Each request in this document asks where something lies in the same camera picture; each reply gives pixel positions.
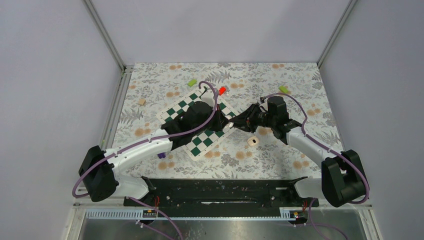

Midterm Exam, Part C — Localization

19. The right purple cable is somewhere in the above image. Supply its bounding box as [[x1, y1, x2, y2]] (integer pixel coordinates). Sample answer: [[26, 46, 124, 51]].
[[261, 92, 371, 240]]

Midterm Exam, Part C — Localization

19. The white slotted cable duct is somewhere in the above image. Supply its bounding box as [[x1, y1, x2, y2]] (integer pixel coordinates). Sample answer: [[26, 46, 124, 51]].
[[85, 207, 299, 221]]

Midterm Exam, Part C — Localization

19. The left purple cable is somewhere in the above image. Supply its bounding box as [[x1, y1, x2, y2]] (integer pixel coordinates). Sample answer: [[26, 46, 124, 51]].
[[72, 81, 220, 240]]

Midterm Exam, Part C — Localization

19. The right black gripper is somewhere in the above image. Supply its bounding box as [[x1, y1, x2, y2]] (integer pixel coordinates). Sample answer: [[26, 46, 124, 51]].
[[229, 103, 276, 134]]

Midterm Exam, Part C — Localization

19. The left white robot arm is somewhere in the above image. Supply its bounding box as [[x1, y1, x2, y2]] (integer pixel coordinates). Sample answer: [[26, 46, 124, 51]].
[[77, 101, 229, 206]]

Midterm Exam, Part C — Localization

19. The white earbud case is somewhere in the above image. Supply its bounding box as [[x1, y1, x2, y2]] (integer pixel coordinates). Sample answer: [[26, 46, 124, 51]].
[[224, 116, 234, 129]]

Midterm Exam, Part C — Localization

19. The red block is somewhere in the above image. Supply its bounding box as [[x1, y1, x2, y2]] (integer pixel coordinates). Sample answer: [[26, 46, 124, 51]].
[[218, 86, 227, 96]]

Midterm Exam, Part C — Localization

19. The green block left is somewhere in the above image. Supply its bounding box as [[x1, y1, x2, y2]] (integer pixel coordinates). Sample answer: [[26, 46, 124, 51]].
[[187, 78, 197, 87]]

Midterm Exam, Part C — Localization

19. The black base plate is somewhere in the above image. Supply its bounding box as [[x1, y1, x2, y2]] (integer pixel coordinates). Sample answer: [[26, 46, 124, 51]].
[[140, 178, 319, 218]]

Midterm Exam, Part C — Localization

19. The beige earbud charging case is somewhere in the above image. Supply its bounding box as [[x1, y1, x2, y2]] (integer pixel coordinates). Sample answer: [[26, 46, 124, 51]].
[[246, 136, 260, 147]]

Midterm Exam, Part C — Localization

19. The floral patterned table mat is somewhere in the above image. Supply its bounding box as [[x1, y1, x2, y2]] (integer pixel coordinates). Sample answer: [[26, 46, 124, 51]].
[[113, 62, 342, 180]]

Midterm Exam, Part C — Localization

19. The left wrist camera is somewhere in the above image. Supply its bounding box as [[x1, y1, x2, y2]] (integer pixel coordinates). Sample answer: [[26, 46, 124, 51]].
[[200, 87, 216, 107]]

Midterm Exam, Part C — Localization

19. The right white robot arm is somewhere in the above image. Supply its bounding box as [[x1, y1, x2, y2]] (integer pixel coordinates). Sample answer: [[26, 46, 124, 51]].
[[230, 94, 370, 207]]

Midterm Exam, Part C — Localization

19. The green block right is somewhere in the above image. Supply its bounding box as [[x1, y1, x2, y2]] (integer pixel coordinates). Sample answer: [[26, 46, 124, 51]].
[[278, 85, 289, 94]]

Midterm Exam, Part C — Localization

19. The purple cable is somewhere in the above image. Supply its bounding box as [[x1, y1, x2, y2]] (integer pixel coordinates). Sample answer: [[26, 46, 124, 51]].
[[261, 92, 371, 240], [72, 81, 220, 240]]

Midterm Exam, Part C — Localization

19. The green white purple block stack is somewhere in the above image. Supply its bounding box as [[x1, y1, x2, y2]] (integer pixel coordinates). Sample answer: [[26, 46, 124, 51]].
[[157, 152, 166, 159]]

